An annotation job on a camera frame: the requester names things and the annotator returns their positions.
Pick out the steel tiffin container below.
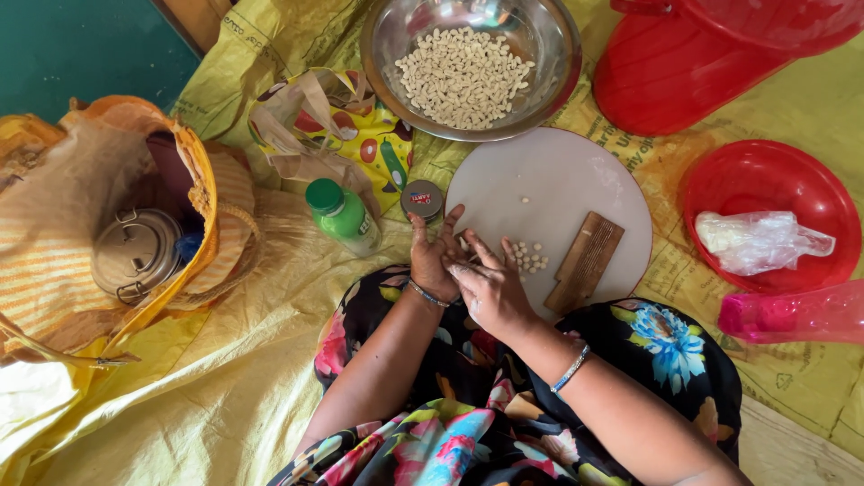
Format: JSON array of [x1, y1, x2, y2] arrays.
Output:
[[90, 208, 185, 306]]

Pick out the beaded bracelet on right wrist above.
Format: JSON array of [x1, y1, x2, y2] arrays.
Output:
[[550, 344, 591, 394]]

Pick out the clear plastic bag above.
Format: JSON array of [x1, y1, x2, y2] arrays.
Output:
[[694, 211, 837, 278]]

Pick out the pink plastic bottle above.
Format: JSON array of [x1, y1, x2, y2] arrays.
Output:
[[717, 279, 864, 345]]

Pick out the beaded bracelet on left wrist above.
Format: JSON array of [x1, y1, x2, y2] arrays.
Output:
[[407, 279, 452, 309]]

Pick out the yellow woven sack mat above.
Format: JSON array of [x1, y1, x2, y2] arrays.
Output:
[[0, 0, 864, 486]]

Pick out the ridged wooden board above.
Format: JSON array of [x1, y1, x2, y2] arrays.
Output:
[[543, 211, 626, 316]]

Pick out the person's right hand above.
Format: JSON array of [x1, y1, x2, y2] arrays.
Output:
[[445, 229, 542, 340]]

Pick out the red plastic bucket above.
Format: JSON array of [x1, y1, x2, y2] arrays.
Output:
[[593, 0, 864, 138]]

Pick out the beaded bracelet on wrist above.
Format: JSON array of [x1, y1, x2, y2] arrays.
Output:
[[550, 344, 591, 394], [407, 279, 452, 309]]

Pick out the green plastic bottle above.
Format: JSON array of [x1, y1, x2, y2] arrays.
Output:
[[305, 177, 383, 259]]

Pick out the heap of shaped dough pieces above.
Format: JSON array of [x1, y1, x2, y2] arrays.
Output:
[[393, 26, 537, 131]]

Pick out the blue item in bag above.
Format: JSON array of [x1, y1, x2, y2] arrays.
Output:
[[174, 231, 205, 264]]

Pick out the red plastic basin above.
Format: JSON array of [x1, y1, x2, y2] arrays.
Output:
[[680, 139, 863, 294]]

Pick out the small cluster of dough pieces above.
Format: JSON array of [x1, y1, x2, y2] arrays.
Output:
[[506, 239, 551, 276]]

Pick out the small round grey tin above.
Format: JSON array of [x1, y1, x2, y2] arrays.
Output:
[[400, 179, 445, 224]]

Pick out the steel bowl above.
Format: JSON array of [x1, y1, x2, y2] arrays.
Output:
[[359, 0, 583, 143]]

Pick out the person's left hand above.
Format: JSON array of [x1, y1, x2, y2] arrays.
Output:
[[408, 204, 471, 306]]

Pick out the black floral dress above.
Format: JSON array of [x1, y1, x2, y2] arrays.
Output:
[[266, 265, 743, 486]]

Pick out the orange striped woven bag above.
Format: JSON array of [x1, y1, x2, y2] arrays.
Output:
[[0, 94, 264, 369]]

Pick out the white round board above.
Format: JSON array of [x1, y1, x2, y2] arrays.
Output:
[[444, 127, 654, 324]]

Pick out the wooden door frame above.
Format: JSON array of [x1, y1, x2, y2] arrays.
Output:
[[152, 0, 234, 58]]

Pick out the fruit print carry bag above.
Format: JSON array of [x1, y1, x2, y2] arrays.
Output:
[[246, 66, 416, 217]]

